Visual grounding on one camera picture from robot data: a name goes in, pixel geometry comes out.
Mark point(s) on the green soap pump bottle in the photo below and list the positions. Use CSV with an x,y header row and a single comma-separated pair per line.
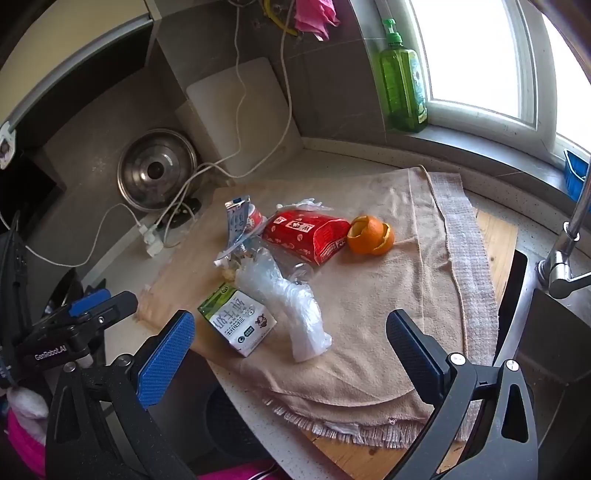
x,y
401,83

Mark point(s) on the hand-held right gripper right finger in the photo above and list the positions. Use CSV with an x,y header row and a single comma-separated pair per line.
x,y
408,353

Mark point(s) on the white power strip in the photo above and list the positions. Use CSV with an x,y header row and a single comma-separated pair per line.
x,y
152,240

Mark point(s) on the green and white milk carton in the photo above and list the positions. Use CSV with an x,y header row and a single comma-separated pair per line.
x,y
240,323

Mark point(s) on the beige towel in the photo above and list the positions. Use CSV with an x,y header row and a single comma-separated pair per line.
x,y
369,300

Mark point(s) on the pink cloth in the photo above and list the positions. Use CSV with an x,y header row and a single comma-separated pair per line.
x,y
316,16

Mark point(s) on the black trash bin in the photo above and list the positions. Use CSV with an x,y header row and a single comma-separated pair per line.
x,y
231,429

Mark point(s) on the beige wall cabinet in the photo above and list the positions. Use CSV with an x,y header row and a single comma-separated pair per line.
x,y
69,55

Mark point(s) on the white cutting board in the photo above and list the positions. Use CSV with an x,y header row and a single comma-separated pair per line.
x,y
258,115

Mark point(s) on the steel faucet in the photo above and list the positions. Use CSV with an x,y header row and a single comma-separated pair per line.
x,y
561,267

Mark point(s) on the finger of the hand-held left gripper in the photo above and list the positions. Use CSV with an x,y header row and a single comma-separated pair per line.
x,y
117,304
90,302

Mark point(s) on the steel pot lid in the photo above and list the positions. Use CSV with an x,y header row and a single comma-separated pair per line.
x,y
157,170

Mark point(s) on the pink clothing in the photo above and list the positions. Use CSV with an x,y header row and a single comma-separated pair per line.
x,y
23,443

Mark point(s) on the blue plastic basket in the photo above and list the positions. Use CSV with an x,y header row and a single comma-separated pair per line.
x,y
577,175

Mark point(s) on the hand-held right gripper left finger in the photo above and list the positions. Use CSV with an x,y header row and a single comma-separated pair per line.
x,y
166,360

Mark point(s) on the wooden board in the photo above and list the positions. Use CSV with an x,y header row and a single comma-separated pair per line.
x,y
498,235

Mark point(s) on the orange peel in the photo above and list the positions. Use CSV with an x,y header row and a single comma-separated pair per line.
x,y
369,235

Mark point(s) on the red yogurt cup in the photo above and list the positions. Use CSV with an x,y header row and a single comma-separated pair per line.
x,y
255,221

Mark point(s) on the red tissue pack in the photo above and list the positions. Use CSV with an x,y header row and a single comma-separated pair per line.
x,y
300,235

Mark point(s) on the steel sink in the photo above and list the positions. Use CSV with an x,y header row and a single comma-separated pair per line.
x,y
554,350

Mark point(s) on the white window frame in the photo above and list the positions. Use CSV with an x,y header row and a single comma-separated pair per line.
x,y
535,92

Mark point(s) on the clear plastic glove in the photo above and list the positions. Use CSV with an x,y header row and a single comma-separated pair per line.
x,y
295,304

